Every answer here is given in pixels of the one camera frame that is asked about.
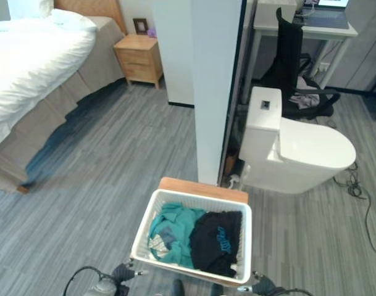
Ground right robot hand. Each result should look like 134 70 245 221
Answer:
236 270 281 296

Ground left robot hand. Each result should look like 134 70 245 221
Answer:
112 258 149 283

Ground white plastic laundry basket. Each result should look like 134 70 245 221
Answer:
130 189 253 285

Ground teal shirt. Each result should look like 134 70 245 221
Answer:
148 202 206 268

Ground black garment with blue print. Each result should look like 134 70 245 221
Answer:
189 210 243 278

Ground wooden stool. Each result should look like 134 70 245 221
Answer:
158 177 249 204

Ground white toilet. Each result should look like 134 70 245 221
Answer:
238 86 357 194

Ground grey clothes on chair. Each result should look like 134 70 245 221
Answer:
290 76 321 109

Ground white partition panel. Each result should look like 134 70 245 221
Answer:
152 0 248 186

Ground bed with white duvet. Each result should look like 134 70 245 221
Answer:
0 0 127 194

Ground wooden nightstand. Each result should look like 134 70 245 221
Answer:
113 33 164 89

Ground black office chair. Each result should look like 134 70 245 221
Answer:
261 7 341 120

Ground white desk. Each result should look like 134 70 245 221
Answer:
243 0 359 102

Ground wooden headboard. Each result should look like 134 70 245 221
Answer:
54 0 127 35

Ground grey laptop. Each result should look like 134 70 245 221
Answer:
294 0 351 29

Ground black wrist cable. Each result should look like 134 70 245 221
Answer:
64 266 114 296

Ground black floor cable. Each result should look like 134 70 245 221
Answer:
326 118 376 263

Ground dark picture frame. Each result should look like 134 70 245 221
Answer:
133 18 148 35

